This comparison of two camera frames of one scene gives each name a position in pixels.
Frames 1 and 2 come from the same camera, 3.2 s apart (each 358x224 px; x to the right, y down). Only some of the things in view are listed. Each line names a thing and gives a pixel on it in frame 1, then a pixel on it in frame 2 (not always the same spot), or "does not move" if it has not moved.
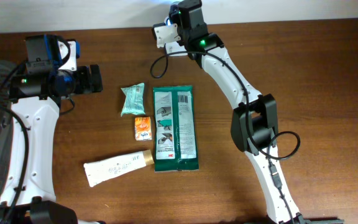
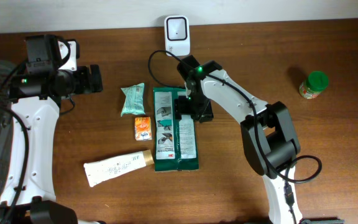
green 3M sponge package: (174, 129) does not move
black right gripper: (173, 11) -> (182, 107)
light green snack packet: (134, 100) does not move
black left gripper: (88, 86) does not move
